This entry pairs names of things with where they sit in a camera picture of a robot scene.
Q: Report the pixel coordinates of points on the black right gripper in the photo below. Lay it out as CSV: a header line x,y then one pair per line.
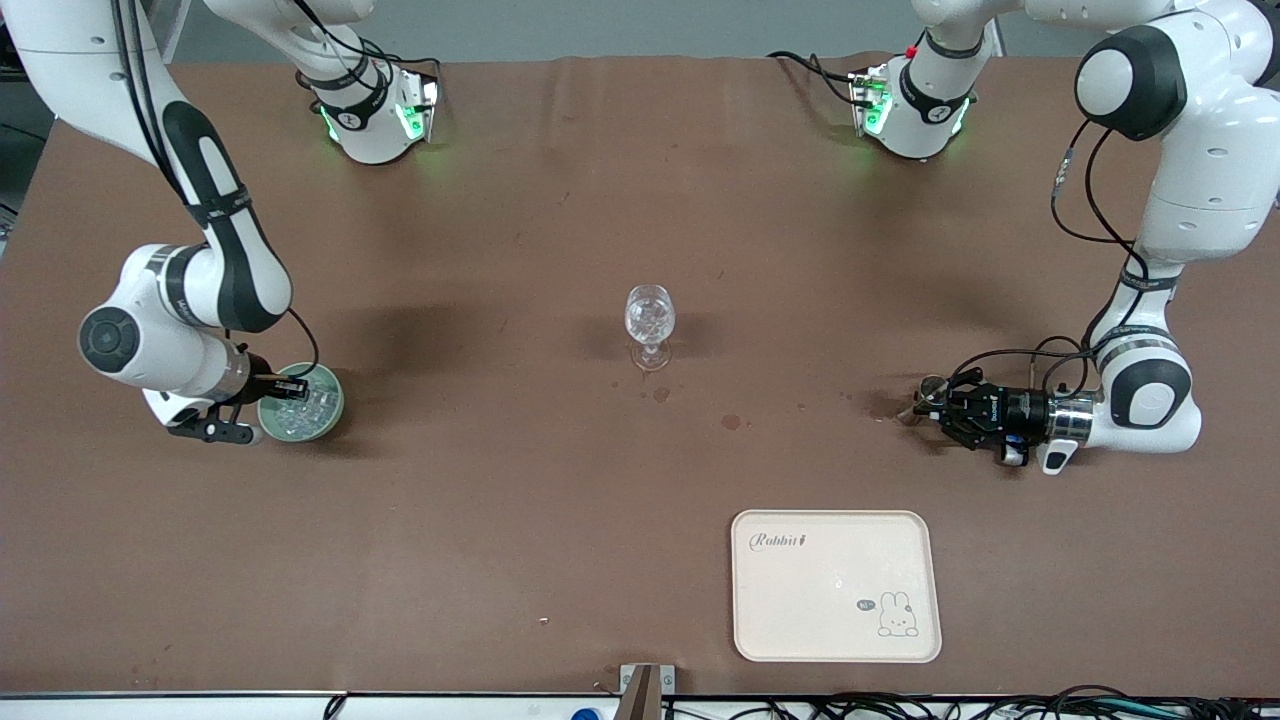
x,y
258,377

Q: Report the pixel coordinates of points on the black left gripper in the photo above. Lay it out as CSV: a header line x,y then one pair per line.
x,y
1016,410

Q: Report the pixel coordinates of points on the clear ice cubes pile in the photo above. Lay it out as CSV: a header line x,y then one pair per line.
x,y
315,410

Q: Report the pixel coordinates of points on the small metal jigger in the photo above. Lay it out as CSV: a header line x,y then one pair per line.
x,y
930,390

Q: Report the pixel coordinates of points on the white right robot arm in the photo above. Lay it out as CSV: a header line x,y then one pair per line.
x,y
150,330

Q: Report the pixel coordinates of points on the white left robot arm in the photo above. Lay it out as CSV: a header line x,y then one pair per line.
x,y
1200,170

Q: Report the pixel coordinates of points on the clear stemmed wine glass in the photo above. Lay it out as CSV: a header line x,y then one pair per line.
x,y
650,315

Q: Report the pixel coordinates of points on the green ceramic bowl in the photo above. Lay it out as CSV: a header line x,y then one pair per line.
x,y
325,425

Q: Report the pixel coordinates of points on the cream rabbit print tray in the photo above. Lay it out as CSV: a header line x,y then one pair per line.
x,y
830,590

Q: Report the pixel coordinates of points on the brown table cover sheet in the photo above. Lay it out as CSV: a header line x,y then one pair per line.
x,y
500,520

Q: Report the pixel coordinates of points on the grey metal camera bracket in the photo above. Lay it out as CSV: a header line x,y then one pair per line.
x,y
640,690

